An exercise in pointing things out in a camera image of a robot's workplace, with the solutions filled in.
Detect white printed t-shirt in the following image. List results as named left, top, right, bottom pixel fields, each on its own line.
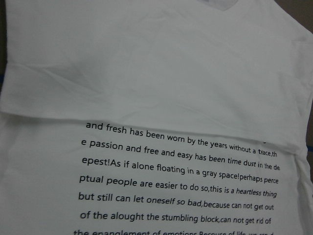
left=0, top=0, right=313, bottom=235

